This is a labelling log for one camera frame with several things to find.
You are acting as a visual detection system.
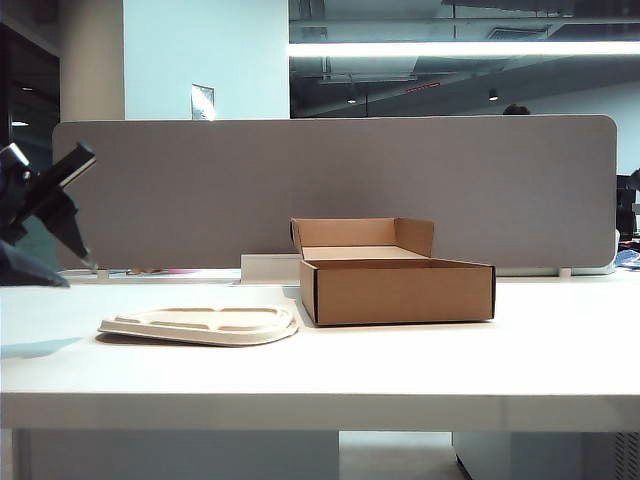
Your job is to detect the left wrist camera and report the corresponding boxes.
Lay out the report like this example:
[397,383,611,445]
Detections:
[0,141,32,187]

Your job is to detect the white table modesty panel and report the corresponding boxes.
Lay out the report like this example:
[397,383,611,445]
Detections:
[13,429,341,480]

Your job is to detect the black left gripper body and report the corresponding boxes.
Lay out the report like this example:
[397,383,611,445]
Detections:
[0,142,98,246]

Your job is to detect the long white ceiling light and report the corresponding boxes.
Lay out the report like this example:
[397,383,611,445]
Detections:
[287,39,640,58]

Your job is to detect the white cable tray box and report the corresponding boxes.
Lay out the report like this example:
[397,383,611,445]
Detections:
[240,253,304,282]

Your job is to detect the dark glass door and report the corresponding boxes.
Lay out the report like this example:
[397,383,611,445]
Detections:
[0,23,62,282]

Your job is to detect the brown cardboard paper box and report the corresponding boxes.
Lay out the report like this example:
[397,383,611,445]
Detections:
[289,216,497,328]

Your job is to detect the beige moulded pulp lid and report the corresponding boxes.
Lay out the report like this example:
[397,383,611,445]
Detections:
[97,306,300,348]

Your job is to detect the grey fabric desk divider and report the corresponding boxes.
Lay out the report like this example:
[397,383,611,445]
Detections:
[51,114,622,272]

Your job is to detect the framed wall poster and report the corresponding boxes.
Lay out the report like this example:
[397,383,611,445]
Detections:
[191,83,216,121]

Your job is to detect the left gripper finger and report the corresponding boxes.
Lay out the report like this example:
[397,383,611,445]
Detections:
[0,239,72,290]
[46,191,100,274]

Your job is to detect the person in dark shirt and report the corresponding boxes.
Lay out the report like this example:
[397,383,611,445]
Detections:
[616,168,640,234]

